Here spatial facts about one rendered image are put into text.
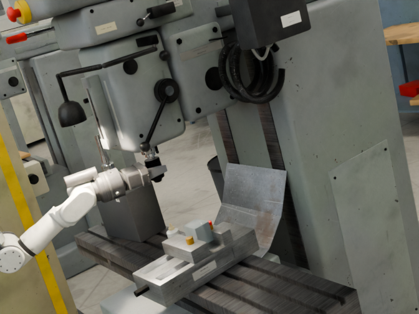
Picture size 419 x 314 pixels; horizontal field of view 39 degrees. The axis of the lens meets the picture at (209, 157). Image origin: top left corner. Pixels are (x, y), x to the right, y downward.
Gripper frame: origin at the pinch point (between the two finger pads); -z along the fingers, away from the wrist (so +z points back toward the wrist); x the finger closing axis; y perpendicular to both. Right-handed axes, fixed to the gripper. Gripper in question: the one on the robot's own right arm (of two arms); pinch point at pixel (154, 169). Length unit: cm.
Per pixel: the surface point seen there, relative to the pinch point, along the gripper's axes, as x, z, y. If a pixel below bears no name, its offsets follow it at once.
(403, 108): 268, -289, 98
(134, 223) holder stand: 23.2, 7.6, 22.3
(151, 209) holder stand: 26.0, -0.2, 20.7
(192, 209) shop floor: 285, -80, 122
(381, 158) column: -4, -76, 22
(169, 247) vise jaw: -13.7, 5.2, 19.5
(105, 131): -5.1, 11.4, -16.6
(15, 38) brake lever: 2, 26, -47
